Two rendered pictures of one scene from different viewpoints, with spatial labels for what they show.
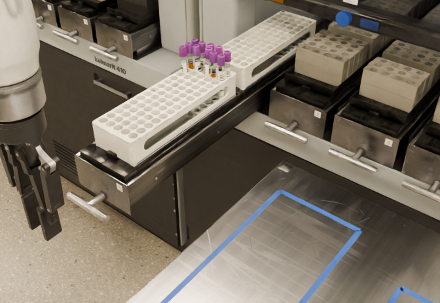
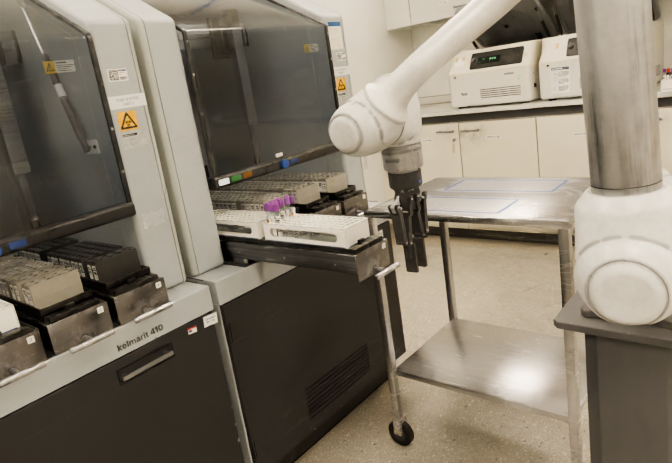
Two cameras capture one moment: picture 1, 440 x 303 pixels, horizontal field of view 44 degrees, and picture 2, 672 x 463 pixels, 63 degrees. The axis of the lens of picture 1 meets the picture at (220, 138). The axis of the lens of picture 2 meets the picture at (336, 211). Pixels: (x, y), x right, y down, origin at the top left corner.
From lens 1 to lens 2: 1.67 m
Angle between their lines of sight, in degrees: 79
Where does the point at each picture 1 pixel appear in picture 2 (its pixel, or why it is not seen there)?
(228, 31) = (213, 228)
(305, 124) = not seen: hidden behind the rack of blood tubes
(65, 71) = (63, 421)
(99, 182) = (372, 259)
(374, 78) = (302, 191)
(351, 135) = not seen: hidden behind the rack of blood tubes
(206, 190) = (261, 370)
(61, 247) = not seen: outside the picture
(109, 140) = (356, 231)
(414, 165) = (348, 211)
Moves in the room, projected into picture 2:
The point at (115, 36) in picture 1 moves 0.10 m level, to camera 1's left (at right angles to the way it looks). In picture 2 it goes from (145, 294) to (129, 311)
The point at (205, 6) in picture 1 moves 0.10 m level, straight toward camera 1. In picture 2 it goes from (191, 221) to (226, 215)
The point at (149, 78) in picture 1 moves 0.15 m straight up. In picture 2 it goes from (190, 306) to (178, 252)
